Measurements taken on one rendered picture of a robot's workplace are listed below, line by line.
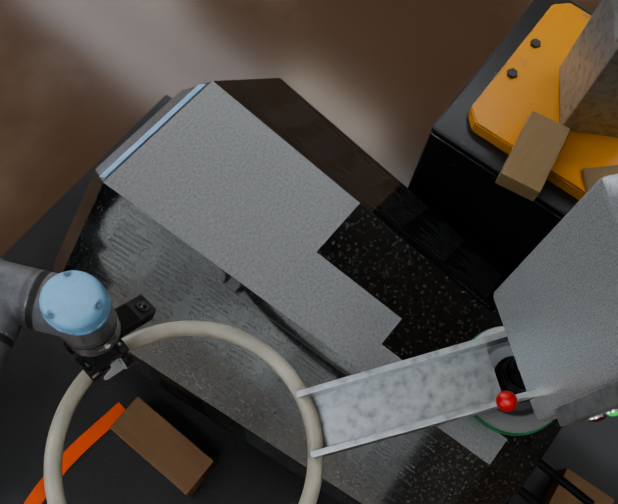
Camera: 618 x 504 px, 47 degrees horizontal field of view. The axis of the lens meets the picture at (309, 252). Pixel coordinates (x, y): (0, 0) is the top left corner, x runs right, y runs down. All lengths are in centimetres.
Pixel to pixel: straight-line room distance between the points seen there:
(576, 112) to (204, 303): 98
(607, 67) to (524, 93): 29
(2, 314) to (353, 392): 63
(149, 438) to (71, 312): 116
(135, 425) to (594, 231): 159
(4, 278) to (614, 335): 82
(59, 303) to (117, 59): 191
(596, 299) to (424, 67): 207
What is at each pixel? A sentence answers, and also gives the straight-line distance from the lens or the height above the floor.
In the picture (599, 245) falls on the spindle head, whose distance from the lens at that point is 88.
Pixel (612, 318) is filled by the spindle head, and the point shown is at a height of 150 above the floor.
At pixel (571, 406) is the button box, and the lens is 103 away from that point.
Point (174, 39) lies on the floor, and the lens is 291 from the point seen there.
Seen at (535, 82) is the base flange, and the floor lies 78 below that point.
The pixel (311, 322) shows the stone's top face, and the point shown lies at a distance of 146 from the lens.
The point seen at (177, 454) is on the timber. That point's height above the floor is 14.
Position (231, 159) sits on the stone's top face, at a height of 87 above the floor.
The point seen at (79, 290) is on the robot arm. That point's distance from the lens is 107.
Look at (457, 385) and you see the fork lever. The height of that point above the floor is 100.
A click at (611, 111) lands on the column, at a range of 184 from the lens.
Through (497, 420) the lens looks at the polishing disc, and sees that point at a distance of 145.
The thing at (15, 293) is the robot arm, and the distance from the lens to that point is 110.
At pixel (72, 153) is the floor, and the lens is 270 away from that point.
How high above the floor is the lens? 227
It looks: 68 degrees down
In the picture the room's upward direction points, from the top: 8 degrees clockwise
